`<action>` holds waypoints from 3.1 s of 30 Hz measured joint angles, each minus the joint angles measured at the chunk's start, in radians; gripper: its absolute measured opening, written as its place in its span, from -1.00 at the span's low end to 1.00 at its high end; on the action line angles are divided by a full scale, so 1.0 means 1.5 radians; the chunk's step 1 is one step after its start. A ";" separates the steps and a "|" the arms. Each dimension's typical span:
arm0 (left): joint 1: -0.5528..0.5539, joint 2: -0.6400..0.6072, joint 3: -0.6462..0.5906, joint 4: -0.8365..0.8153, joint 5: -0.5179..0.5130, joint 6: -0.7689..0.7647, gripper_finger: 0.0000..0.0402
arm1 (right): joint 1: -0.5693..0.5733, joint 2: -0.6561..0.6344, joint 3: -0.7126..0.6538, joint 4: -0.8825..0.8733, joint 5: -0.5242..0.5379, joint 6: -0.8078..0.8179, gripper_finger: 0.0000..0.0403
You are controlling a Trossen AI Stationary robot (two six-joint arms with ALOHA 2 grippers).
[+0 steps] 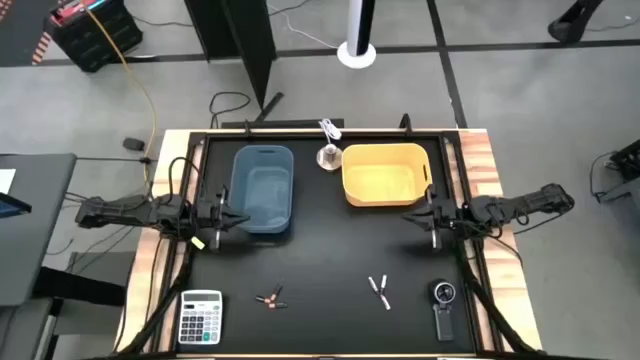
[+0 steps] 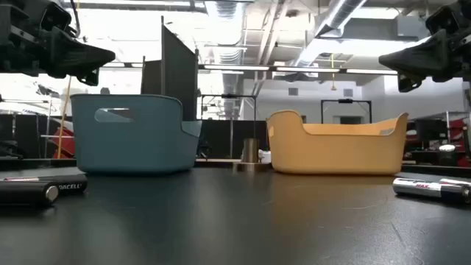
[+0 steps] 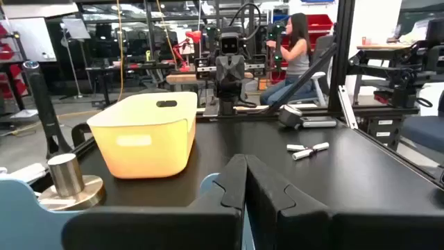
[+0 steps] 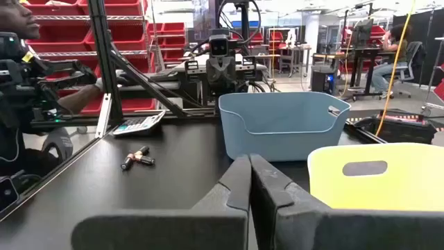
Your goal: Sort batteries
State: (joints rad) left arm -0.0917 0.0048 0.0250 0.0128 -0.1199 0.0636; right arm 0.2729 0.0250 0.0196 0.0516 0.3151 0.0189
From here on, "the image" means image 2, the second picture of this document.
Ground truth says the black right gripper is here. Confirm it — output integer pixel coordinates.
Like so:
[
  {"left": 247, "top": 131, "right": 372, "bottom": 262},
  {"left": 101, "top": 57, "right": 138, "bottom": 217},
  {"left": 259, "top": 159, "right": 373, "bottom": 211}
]
[{"left": 378, "top": 0, "right": 471, "bottom": 93}]

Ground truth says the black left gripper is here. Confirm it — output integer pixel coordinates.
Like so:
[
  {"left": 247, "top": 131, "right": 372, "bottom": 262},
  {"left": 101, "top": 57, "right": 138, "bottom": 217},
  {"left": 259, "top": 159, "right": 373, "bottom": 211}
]
[{"left": 0, "top": 0, "right": 116, "bottom": 88}]

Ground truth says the silver MAX battery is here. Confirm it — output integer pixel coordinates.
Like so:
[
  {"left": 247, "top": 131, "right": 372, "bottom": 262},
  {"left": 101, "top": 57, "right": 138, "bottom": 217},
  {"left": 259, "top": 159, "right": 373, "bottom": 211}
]
[{"left": 392, "top": 177, "right": 471, "bottom": 204}]

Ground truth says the black Duracell battery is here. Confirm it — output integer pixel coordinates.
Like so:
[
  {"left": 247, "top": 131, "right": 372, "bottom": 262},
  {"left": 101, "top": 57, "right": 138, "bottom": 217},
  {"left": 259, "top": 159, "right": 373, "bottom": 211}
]
[
  {"left": 0, "top": 180, "right": 60, "bottom": 208},
  {"left": 0, "top": 173, "right": 89, "bottom": 196}
]

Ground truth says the battery with pink label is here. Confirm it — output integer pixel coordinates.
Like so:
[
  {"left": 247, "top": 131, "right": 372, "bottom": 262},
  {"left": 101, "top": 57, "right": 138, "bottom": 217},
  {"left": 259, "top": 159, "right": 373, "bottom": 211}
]
[{"left": 2, "top": 176, "right": 40, "bottom": 183}]

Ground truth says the yellow pole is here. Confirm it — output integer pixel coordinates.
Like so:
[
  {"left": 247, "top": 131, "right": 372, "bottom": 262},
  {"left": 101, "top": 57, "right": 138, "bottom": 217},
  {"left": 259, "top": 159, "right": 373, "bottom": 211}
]
[{"left": 56, "top": 75, "right": 74, "bottom": 160}]

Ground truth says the short dark partition panel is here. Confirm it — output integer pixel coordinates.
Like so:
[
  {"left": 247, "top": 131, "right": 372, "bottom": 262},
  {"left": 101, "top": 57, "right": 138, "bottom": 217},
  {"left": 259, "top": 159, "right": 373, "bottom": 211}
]
[{"left": 140, "top": 55, "right": 163, "bottom": 96}]

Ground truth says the red machine with shelves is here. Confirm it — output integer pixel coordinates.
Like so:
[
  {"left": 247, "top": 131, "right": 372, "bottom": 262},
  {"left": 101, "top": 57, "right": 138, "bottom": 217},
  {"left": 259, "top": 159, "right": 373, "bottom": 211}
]
[{"left": 403, "top": 112, "right": 471, "bottom": 169}]

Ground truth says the blue plastic bin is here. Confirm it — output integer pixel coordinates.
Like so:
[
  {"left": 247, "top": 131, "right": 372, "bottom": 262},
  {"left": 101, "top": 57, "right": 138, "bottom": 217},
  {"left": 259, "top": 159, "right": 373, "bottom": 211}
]
[{"left": 70, "top": 93, "right": 203, "bottom": 175}]

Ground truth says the tall dark partition panel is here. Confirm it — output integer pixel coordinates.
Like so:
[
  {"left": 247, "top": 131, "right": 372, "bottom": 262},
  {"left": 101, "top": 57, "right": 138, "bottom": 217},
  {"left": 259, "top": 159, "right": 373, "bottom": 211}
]
[{"left": 160, "top": 15, "right": 200, "bottom": 122}]

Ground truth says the yellow plastic bin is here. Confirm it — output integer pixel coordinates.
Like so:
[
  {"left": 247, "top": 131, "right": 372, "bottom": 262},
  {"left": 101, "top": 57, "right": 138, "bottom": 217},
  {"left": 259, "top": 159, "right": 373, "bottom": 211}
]
[{"left": 266, "top": 109, "right": 409, "bottom": 176}]

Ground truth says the black cable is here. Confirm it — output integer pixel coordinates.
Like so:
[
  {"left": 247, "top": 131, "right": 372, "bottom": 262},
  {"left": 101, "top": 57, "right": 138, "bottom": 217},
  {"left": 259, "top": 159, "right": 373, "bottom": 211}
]
[{"left": 68, "top": 0, "right": 82, "bottom": 38}]

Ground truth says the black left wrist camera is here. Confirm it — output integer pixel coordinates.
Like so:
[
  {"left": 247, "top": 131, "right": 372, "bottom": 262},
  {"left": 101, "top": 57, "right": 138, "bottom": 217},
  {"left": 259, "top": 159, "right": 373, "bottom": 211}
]
[{"left": 39, "top": 1, "right": 73, "bottom": 33}]

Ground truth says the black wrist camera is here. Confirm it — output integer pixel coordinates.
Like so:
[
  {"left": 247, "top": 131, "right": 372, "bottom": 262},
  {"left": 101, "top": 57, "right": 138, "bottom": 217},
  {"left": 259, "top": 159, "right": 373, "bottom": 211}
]
[
  {"left": 425, "top": 2, "right": 461, "bottom": 36},
  {"left": 39, "top": 1, "right": 73, "bottom": 33}
]

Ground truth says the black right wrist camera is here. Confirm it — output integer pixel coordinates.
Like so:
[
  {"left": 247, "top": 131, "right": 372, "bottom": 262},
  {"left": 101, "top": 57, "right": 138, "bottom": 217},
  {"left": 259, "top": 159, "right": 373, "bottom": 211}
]
[{"left": 425, "top": 2, "right": 461, "bottom": 36}]

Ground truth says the low black metal frame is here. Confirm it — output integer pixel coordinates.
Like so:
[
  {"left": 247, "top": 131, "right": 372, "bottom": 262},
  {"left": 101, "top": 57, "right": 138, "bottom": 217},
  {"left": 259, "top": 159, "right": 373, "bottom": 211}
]
[{"left": 320, "top": 98, "right": 373, "bottom": 124}]

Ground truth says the silver ventilation duct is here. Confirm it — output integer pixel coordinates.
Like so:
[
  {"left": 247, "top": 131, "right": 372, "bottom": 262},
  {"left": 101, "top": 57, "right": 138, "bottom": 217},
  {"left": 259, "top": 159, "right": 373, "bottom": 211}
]
[{"left": 292, "top": 0, "right": 369, "bottom": 68}]

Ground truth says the tall black metal frame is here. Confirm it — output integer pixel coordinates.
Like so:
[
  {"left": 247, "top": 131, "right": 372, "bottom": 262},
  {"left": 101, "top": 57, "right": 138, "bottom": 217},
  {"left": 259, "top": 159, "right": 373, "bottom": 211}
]
[{"left": 199, "top": 93, "right": 258, "bottom": 149}]

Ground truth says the brass cylinder post with base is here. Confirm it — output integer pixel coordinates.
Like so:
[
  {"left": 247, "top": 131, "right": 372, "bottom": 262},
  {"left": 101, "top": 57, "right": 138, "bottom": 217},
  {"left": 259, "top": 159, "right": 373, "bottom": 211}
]
[{"left": 232, "top": 138, "right": 272, "bottom": 172}]

